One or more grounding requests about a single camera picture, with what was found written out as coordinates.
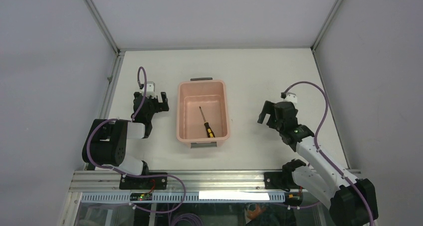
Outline black yellow screwdriver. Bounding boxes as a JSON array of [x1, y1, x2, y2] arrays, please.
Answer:
[[199, 107, 215, 138]]

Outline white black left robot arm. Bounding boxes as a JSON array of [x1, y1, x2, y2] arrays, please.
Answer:
[[82, 93, 280, 175]]

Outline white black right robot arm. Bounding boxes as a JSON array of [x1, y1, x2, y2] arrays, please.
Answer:
[[258, 101, 379, 226]]

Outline pink plastic bin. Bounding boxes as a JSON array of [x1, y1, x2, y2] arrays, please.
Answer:
[[176, 78, 230, 149]]

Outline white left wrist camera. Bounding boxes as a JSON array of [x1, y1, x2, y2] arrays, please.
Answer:
[[144, 81, 157, 98]]

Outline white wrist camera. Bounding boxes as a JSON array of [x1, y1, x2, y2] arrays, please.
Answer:
[[144, 81, 157, 98], [281, 92, 298, 105]]

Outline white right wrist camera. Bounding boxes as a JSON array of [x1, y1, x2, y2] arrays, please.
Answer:
[[281, 92, 298, 105]]

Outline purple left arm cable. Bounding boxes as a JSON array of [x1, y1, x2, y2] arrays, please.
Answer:
[[86, 66, 187, 215]]

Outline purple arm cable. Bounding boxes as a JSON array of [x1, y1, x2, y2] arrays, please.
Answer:
[[271, 81, 376, 226], [86, 66, 187, 215]]

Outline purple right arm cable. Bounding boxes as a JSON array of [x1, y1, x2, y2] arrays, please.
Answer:
[[271, 81, 376, 226]]

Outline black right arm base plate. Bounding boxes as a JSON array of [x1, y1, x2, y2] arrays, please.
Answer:
[[263, 171, 300, 192]]

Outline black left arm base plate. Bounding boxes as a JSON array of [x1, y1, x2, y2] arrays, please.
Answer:
[[119, 172, 168, 191]]

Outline aluminium mounting rail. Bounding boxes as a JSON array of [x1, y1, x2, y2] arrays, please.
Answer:
[[69, 170, 281, 193]]

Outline white slotted cable duct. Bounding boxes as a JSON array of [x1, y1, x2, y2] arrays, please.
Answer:
[[81, 191, 285, 204]]

